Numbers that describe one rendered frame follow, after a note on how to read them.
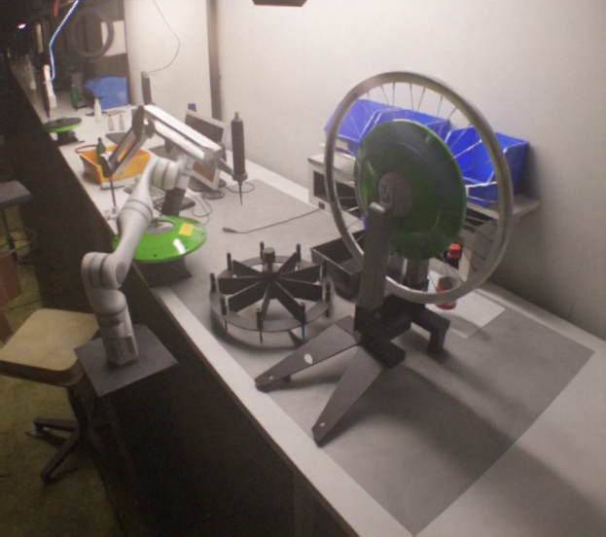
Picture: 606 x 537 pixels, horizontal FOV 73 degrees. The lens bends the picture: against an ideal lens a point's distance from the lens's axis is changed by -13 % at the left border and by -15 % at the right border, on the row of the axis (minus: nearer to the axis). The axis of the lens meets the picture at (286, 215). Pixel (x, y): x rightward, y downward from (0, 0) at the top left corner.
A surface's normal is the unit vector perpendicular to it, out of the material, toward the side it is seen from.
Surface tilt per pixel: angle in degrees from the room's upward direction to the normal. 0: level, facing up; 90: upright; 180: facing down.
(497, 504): 0
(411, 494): 0
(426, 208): 91
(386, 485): 0
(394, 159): 82
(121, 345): 90
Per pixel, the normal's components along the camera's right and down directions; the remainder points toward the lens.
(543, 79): -0.83, 0.25
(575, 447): -0.02, -0.91
